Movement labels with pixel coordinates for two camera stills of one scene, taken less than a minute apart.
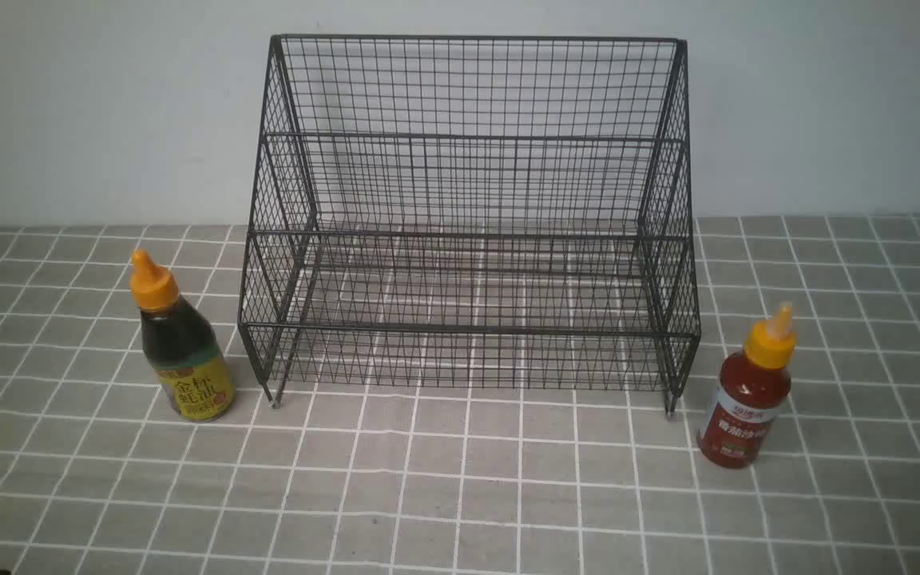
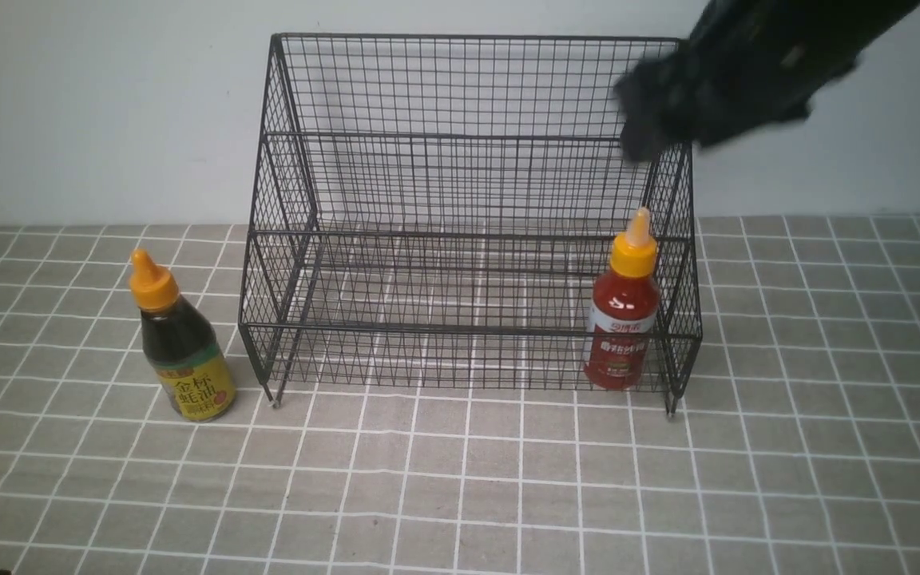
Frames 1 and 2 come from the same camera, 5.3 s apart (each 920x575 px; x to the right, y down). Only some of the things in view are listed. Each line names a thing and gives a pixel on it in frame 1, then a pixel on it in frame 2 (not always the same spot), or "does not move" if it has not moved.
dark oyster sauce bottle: [181, 346] does not move
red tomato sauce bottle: [753, 390] -> [624, 311]
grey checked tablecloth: [61, 460] does not move
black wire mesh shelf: [465, 206] does not move
